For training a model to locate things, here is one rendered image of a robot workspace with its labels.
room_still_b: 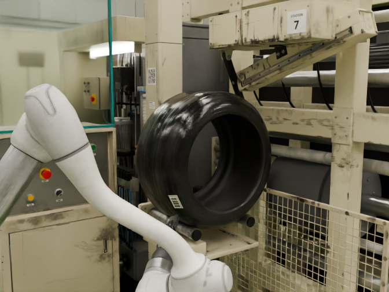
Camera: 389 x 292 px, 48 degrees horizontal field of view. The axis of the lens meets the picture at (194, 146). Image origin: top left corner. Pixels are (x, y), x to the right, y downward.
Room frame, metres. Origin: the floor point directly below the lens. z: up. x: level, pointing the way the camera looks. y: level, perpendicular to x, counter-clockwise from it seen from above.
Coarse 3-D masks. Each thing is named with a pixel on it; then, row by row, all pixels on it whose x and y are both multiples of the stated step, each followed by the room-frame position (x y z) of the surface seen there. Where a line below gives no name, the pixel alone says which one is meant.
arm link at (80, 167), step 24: (72, 168) 1.06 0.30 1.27; (96, 168) 1.10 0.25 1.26; (96, 192) 1.08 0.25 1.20; (120, 216) 1.08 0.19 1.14; (144, 216) 1.09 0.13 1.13; (168, 240) 1.07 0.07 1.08; (192, 264) 1.07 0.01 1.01; (216, 264) 1.08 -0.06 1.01; (168, 288) 1.09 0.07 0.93; (192, 288) 1.05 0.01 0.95; (216, 288) 1.04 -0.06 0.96
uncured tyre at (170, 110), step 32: (192, 96) 1.68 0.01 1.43; (224, 96) 1.68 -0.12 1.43; (160, 128) 1.61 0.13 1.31; (192, 128) 1.57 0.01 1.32; (224, 128) 1.99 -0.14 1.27; (256, 128) 1.74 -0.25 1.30; (160, 160) 1.55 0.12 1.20; (224, 160) 2.00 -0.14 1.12; (256, 160) 1.90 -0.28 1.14; (160, 192) 1.57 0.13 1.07; (192, 192) 1.56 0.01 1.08; (224, 192) 1.95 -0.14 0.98; (256, 192) 1.75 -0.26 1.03; (192, 224) 1.61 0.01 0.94; (224, 224) 1.68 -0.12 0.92
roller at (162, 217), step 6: (156, 210) 1.85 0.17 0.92; (156, 216) 1.80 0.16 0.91; (162, 216) 1.78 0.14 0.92; (168, 216) 1.76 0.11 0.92; (162, 222) 1.76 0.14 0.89; (180, 222) 1.68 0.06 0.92; (180, 228) 1.65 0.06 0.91; (186, 228) 1.62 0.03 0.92; (192, 228) 1.61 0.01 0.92; (186, 234) 1.61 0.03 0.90; (192, 234) 1.58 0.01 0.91; (198, 234) 1.59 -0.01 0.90
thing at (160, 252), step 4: (156, 248) 1.29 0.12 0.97; (160, 248) 1.28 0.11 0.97; (156, 252) 1.27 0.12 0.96; (160, 252) 1.27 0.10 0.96; (164, 252) 1.27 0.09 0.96; (152, 256) 1.27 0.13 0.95; (156, 256) 1.25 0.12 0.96; (160, 256) 1.25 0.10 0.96; (164, 256) 1.25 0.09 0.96; (168, 256) 1.26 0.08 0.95; (168, 260) 1.25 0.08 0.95; (172, 260) 1.26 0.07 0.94
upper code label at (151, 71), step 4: (148, 68) 2.00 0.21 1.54; (152, 68) 1.97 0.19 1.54; (148, 72) 2.00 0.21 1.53; (152, 72) 1.97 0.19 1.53; (148, 76) 2.00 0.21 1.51; (152, 76) 1.97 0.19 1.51; (148, 80) 2.00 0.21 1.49; (152, 80) 1.97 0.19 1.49; (148, 84) 2.00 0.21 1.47; (152, 84) 1.97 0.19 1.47
